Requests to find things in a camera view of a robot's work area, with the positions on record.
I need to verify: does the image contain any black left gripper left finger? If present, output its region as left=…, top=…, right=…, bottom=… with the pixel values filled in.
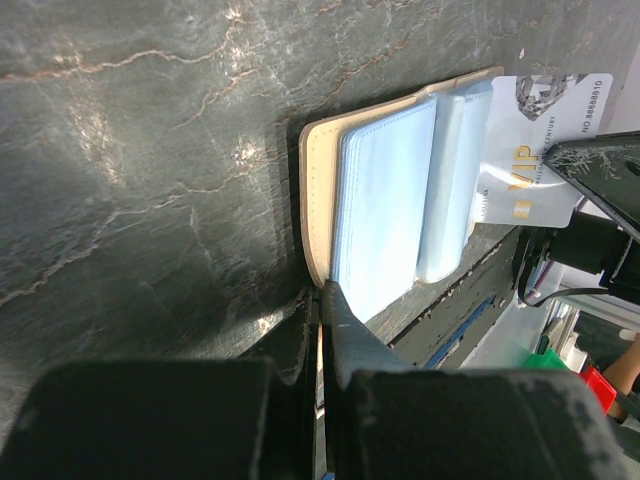
left=1, top=291, right=318, bottom=479

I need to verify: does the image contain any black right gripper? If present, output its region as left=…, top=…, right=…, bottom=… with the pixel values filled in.
left=514, top=131, right=639, bottom=305

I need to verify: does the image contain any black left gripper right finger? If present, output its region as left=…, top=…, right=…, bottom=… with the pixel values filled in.
left=321, top=281, right=627, bottom=479

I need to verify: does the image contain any silver white VIP card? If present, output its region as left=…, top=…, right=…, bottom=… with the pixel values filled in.
left=473, top=73, right=613, bottom=228

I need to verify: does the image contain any beige leather card holder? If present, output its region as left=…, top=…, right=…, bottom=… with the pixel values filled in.
left=299, top=67, right=502, bottom=322

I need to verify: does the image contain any person in background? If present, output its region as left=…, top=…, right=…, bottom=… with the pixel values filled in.
left=603, top=337, right=640, bottom=429

